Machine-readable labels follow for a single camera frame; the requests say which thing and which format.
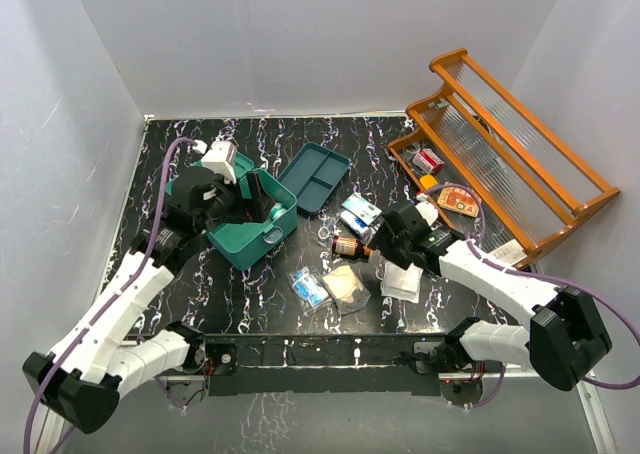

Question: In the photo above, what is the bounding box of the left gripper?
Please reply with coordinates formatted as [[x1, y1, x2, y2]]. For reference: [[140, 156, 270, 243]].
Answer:
[[195, 171, 274, 236]]

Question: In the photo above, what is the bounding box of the brown medicine bottle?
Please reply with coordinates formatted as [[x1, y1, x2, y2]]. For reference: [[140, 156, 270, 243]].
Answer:
[[331, 236, 372, 260]]

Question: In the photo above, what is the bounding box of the beige bandage bag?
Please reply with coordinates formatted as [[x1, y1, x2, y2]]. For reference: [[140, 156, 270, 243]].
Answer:
[[321, 264, 371, 315]]

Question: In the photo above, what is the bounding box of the white medicine bottle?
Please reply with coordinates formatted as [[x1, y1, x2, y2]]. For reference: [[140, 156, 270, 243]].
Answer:
[[269, 203, 288, 223]]

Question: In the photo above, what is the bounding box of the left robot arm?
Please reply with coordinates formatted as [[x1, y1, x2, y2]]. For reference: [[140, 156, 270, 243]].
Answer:
[[22, 166, 276, 434]]

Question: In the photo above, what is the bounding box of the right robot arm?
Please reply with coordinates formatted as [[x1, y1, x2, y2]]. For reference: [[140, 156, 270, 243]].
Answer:
[[368, 202, 612, 391]]

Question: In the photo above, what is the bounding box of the blue white medicine box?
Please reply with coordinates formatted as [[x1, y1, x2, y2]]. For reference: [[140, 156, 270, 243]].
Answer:
[[340, 210, 372, 243]]

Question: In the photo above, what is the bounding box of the green medicine box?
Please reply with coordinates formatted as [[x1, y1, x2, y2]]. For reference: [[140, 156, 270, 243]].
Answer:
[[154, 142, 297, 273]]

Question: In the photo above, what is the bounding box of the blue white blister card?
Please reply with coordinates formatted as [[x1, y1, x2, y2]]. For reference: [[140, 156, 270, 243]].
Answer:
[[342, 192, 382, 225]]

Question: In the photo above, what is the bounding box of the white gauze pack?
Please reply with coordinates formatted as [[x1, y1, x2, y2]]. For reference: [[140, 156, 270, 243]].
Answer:
[[381, 261, 423, 304]]

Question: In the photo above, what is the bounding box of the dark teal divider tray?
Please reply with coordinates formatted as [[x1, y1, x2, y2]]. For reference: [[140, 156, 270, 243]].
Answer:
[[278, 142, 351, 215]]

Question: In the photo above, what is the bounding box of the yellow small block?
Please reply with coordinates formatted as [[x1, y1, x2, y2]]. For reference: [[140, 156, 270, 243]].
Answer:
[[419, 175, 441, 193]]

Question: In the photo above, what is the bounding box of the orange patterned card pack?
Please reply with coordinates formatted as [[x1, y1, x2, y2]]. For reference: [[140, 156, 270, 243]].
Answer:
[[437, 183, 480, 218]]

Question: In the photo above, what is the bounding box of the red white small box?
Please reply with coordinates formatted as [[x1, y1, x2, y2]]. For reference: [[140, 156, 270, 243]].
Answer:
[[412, 148, 445, 175]]

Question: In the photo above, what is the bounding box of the blue mask clear bag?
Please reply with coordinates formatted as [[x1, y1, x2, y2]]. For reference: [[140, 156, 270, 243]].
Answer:
[[288, 266, 333, 317]]

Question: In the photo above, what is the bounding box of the white label box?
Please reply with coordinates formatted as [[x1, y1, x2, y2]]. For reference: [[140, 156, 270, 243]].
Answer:
[[488, 239, 529, 270]]

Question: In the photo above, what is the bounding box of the orange wooden shelf rack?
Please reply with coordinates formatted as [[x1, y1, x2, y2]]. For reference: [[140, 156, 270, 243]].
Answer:
[[388, 48, 620, 265]]

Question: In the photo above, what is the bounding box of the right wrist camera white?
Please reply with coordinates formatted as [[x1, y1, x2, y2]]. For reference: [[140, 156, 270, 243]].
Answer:
[[414, 193, 439, 227]]

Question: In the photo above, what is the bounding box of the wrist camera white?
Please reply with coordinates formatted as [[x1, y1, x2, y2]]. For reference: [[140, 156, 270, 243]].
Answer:
[[193, 140, 237, 184], [414, 193, 439, 227]]

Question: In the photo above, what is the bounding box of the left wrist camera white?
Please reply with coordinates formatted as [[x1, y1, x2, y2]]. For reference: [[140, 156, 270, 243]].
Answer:
[[193, 140, 237, 184]]

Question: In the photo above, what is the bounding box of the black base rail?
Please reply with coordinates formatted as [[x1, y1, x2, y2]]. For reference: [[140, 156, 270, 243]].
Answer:
[[149, 331, 506, 398]]

